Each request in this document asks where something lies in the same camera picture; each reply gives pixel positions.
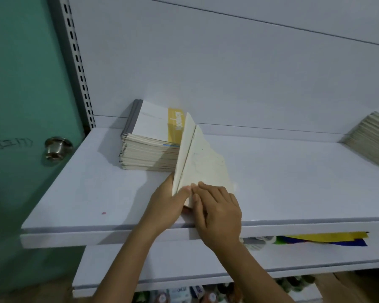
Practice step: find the person's left hand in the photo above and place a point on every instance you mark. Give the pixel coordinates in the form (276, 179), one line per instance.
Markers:
(162, 211)

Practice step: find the person's right hand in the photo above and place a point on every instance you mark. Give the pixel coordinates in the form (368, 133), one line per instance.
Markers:
(219, 220)

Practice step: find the person's right thumb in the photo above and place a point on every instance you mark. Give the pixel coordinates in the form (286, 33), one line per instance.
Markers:
(198, 211)

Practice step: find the person's right middle finger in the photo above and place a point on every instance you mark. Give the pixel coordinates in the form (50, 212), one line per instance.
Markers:
(212, 189)

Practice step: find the person's left thumb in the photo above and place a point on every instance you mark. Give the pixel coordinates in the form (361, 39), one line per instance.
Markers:
(182, 194)

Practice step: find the cream notebook bundle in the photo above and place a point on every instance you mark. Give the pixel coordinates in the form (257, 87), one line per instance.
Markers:
(199, 157)

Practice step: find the person's right forearm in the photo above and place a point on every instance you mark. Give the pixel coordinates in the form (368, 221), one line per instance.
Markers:
(255, 277)

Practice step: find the person's left forearm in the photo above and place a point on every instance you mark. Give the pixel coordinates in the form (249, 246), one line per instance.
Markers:
(126, 268)

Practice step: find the narrow white shelf board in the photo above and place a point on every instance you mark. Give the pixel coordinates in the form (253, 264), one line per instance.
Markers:
(183, 261)

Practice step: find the stack of yellow-cover notebooks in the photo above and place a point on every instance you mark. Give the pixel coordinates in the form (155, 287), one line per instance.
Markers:
(151, 138)

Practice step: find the white grey packet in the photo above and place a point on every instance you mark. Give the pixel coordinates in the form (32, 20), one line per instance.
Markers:
(257, 242)

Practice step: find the wide white shelf board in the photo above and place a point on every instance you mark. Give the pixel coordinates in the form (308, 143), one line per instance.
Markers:
(287, 186)

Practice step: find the row of small bottles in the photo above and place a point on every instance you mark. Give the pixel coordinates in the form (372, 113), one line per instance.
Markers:
(183, 295)

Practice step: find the green packets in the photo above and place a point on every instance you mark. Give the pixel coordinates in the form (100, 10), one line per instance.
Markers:
(295, 282)

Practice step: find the yellow flat packet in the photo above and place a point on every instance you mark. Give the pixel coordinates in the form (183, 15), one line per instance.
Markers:
(328, 236)

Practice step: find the white shelf back panel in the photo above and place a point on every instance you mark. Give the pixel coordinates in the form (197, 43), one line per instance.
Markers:
(224, 59)

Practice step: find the silver door knob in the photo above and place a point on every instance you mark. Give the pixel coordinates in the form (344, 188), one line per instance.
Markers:
(57, 149)

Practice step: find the blue flat packet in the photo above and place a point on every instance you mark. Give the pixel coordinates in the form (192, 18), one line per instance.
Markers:
(350, 243)

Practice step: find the stack of beige-edged notebooks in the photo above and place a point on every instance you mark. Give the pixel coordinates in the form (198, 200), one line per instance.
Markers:
(371, 141)

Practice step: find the green door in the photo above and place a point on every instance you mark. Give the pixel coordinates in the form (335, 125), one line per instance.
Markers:
(22, 138)

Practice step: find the perforated grey shelf upright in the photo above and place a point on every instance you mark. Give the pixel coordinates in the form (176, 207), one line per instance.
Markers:
(77, 59)

